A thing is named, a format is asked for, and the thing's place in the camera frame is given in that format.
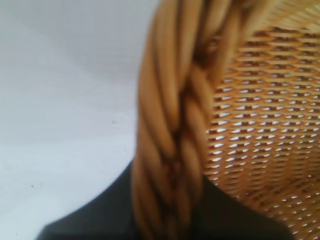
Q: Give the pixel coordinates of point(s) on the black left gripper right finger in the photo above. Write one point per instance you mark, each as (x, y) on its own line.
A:
(225, 217)

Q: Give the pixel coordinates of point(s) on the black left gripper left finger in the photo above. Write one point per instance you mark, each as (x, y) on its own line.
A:
(100, 212)

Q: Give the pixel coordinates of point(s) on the tan woven wicker basket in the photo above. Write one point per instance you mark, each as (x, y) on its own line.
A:
(250, 112)

